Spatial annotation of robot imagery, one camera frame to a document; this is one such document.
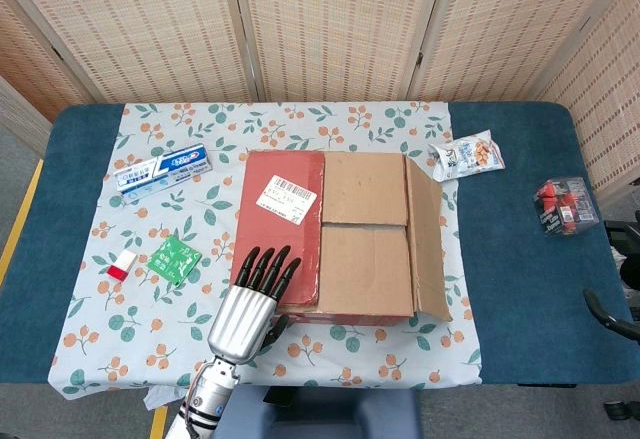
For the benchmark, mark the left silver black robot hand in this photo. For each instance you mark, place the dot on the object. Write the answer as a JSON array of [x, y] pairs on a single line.
[[242, 319]]

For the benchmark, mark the red cardboard shipping box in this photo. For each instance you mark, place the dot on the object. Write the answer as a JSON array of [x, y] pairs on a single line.
[[370, 254]]

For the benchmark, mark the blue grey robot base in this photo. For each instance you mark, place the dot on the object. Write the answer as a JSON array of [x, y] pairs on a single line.
[[320, 416]]

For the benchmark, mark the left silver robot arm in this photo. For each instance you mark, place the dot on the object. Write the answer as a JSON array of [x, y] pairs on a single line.
[[207, 399]]

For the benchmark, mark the white rectangular block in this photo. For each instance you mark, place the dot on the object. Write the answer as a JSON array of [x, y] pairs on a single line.
[[122, 265]]

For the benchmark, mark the blue white toothpaste box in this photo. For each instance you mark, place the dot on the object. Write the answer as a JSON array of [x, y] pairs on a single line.
[[160, 174]]

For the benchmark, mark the clear box with red items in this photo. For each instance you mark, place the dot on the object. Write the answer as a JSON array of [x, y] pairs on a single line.
[[567, 206]]

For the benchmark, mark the green tea sachet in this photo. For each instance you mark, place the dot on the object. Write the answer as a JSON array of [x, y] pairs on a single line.
[[175, 259]]

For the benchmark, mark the floral fruit print tablecloth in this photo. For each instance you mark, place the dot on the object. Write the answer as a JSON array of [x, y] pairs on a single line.
[[150, 319]]

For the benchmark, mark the white blue snack bag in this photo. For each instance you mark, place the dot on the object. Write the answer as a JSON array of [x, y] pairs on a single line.
[[465, 156]]

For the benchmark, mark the bamboo folding screen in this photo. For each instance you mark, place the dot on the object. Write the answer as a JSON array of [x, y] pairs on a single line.
[[330, 24]]

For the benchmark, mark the black chair armrest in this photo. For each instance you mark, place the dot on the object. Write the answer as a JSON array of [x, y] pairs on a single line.
[[607, 319]]

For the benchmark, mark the black caster wheel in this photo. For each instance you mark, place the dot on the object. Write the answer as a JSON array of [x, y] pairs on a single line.
[[616, 410]]

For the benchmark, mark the black chair back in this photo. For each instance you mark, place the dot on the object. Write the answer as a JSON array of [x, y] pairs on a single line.
[[627, 249]]

